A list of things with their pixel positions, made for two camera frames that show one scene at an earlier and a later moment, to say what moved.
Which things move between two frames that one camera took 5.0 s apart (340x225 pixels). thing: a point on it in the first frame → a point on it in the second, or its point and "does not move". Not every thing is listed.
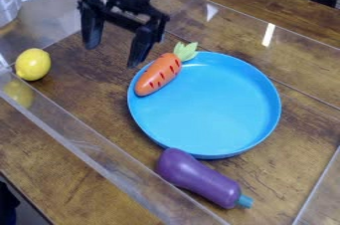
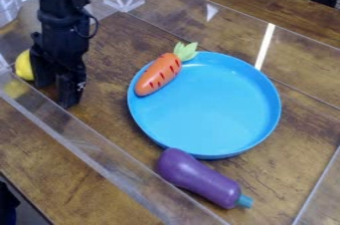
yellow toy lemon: [33, 64] does not move
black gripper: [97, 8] → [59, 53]
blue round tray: [217, 110] does not move
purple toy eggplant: [178, 166] does not move
